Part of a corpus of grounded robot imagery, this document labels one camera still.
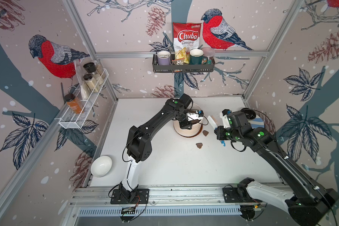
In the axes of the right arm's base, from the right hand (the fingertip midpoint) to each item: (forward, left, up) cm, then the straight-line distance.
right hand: (214, 129), depth 74 cm
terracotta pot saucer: (+7, +10, -20) cm, 24 cm away
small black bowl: (+26, -34, -18) cm, 47 cm away
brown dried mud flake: (+2, +5, -23) cm, 23 cm away
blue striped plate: (+19, -38, -20) cm, 47 cm away
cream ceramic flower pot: (+7, +9, -9) cm, 14 cm away
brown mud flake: (+11, 0, -22) cm, 25 cm away
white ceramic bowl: (-15, +66, -21) cm, 71 cm away
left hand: (+9, +11, -6) cm, 16 cm away
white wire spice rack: (-1, +74, +9) cm, 74 cm away
